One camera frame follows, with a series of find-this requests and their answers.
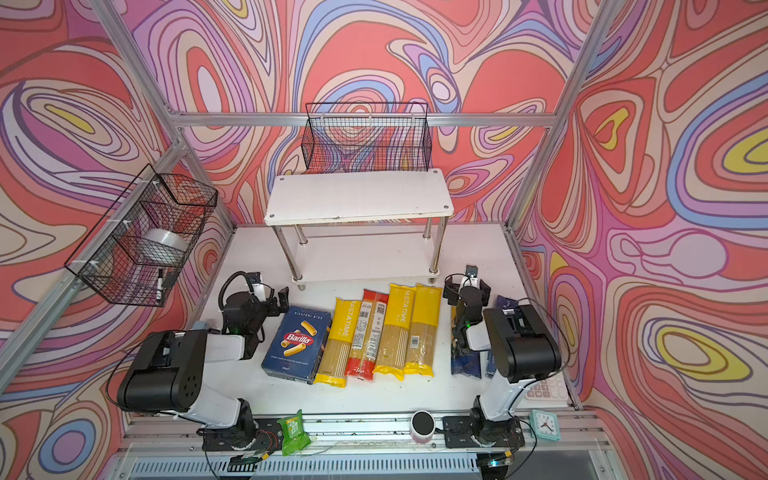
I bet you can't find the blue Barilla spaghetti box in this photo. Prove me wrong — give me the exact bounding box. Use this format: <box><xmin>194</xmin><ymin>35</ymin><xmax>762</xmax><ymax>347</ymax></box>
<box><xmin>485</xmin><ymin>295</ymin><xmax>518</xmax><ymax>378</ymax></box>

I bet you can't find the blue Barilla rigatoni box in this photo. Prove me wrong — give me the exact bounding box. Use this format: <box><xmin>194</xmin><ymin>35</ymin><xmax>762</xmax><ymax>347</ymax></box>
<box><xmin>261</xmin><ymin>306</ymin><xmax>332</xmax><ymax>385</ymax></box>

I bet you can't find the clear blue spaghetti bag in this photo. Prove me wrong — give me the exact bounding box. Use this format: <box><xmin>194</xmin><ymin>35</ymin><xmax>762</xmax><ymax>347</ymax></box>
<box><xmin>450</xmin><ymin>306</ymin><xmax>482</xmax><ymax>379</ymax></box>

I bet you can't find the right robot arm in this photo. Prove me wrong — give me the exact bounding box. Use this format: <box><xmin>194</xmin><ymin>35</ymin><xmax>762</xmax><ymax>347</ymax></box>
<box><xmin>442</xmin><ymin>274</ymin><xmax>563</xmax><ymax>452</ymax></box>

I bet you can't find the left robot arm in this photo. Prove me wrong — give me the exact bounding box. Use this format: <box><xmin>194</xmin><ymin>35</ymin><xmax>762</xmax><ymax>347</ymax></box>
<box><xmin>116</xmin><ymin>287</ymin><xmax>290</xmax><ymax>450</ymax></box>

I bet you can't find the white two-tier shelf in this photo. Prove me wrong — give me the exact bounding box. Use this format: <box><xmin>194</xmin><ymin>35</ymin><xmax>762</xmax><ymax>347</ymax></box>
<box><xmin>264</xmin><ymin>169</ymin><xmax>454</xmax><ymax>288</ymax></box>

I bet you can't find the yellow Pastatime spaghetti bag left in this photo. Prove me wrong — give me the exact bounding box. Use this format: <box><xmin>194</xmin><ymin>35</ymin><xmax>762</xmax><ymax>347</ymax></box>
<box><xmin>314</xmin><ymin>298</ymin><xmax>362</xmax><ymax>388</ymax></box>

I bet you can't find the yellow pastatime spaghetti bag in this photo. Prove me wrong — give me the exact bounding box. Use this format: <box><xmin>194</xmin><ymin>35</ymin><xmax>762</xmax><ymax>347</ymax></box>
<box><xmin>314</xmin><ymin>298</ymin><xmax>362</xmax><ymax>388</ymax></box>
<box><xmin>374</xmin><ymin>284</ymin><xmax>416</xmax><ymax>381</ymax></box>

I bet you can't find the black marker pen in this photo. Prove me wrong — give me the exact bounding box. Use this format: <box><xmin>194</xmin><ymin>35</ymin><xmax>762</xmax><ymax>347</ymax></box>
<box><xmin>155</xmin><ymin>268</ymin><xmax>164</xmax><ymax>304</ymax></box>

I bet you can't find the red spaghetti bag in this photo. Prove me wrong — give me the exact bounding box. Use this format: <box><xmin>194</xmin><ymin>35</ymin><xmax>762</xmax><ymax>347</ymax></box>
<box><xmin>345</xmin><ymin>290</ymin><xmax>389</xmax><ymax>381</ymax></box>

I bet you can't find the yellow Pastatime spaghetti bag middle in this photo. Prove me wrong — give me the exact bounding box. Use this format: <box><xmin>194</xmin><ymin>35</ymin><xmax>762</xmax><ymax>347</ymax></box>
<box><xmin>374</xmin><ymin>284</ymin><xmax>416</xmax><ymax>381</ymax></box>

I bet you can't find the silver tape roll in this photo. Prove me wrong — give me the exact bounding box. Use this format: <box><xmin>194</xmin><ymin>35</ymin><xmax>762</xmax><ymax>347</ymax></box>
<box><xmin>140</xmin><ymin>228</ymin><xmax>188</xmax><ymax>265</ymax></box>

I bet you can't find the white pink calculator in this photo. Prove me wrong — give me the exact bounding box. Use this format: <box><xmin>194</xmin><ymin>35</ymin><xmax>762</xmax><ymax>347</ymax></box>
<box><xmin>521</xmin><ymin>373</ymin><xmax>571</xmax><ymax>409</ymax></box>

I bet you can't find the green snack packet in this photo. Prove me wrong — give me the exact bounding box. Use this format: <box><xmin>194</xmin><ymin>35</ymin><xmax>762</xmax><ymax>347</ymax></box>
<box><xmin>278</xmin><ymin>410</ymin><xmax>311</xmax><ymax>456</ymax></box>

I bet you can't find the small round speaker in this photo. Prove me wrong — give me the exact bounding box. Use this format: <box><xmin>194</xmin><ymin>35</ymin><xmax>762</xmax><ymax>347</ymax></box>
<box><xmin>409</xmin><ymin>410</ymin><xmax>436</xmax><ymax>444</ymax></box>

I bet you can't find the teal alarm clock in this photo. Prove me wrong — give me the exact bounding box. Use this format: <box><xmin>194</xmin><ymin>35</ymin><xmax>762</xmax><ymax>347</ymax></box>
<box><xmin>529</xmin><ymin>409</ymin><xmax>562</xmax><ymax>442</ymax></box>

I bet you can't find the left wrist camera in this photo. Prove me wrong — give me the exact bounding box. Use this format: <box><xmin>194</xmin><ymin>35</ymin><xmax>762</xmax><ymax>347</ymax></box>
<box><xmin>247</xmin><ymin>272</ymin><xmax>268</xmax><ymax>301</ymax></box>

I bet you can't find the left black wire basket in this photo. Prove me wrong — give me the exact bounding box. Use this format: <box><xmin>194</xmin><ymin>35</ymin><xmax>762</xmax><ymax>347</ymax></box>
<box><xmin>64</xmin><ymin>166</ymin><xmax>218</xmax><ymax>307</ymax></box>

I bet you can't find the black wire basket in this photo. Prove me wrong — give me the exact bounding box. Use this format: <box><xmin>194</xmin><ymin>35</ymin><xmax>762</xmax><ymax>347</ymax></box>
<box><xmin>301</xmin><ymin>100</ymin><xmax>432</xmax><ymax>174</ymax></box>
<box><xmin>64</xmin><ymin>166</ymin><xmax>218</xmax><ymax>307</ymax></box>

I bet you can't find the back black wire basket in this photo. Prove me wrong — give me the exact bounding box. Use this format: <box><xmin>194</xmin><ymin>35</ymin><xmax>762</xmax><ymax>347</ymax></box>
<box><xmin>301</xmin><ymin>100</ymin><xmax>432</xmax><ymax>174</ymax></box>

